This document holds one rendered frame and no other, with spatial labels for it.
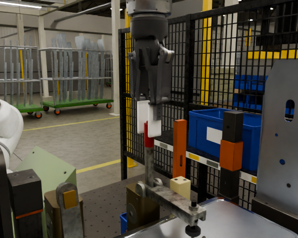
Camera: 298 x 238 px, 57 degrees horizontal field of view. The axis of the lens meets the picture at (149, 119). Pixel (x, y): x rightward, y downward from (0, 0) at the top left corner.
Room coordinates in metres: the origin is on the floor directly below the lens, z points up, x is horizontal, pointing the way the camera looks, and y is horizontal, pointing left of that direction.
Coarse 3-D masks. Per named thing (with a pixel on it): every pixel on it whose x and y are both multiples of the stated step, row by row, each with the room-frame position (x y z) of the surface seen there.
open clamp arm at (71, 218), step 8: (64, 184) 0.48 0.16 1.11; (72, 184) 0.49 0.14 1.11; (56, 192) 0.48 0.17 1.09; (64, 192) 0.48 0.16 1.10; (72, 192) 0.48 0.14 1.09; (64, 200) 0.47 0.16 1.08; (72, 200) 0.47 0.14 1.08; (64, 208) 0.47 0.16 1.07; (72, 208) 0.48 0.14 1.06; (64, 216) 0.47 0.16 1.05; (72, 216) 0.47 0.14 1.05; (80, 216) 0.48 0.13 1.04; (64, 224) 0.46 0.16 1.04; (72, 224) 0.47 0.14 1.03; (80, 224) 0.48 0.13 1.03; (64, 232) 0.46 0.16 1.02; (72, 232) 0.47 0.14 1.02; (80, 232) 0.47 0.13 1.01
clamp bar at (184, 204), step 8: (144, 184) 0.56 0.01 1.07; (160, 184) 0.56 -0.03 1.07; (152, 192) 0.53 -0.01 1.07; (160, 192) 0.52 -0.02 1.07; (168, 192) 0.52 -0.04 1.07; (160, 200) 0.51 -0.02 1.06; (168, 200) 0.49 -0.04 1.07; (176, 200) 0.49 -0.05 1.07; (184, 200) 0.49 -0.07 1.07; (192, 200) 0.46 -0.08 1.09; (168, 208) 0.49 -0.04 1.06; (176, 208) 0.47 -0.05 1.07; (184, 208) 0.46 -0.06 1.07; (192, 208) 0.45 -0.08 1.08; (200, 208) 0.46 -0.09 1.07; (176, 216) 0.47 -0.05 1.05; (184, 216) 0.45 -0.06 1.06; (192, 216) 0.43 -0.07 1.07; (200, 216) 0.44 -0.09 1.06; (192, 224) 0.43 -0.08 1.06; (192, 232) 0.44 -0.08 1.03; (200, 232) 0.45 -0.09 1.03
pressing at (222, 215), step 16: (208, 208) 0.59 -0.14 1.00; (224, 208) 0.59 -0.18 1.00; (240, 208) 0.59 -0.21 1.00; (160, 224) 0.52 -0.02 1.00; (176, 224) 0.52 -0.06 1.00; (208, 224) 0.52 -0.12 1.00; (224, 224) 0.52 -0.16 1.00; (240, 224) 0.52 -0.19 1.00; (256, 224) 0.52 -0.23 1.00; (272, 224) 0.52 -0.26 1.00
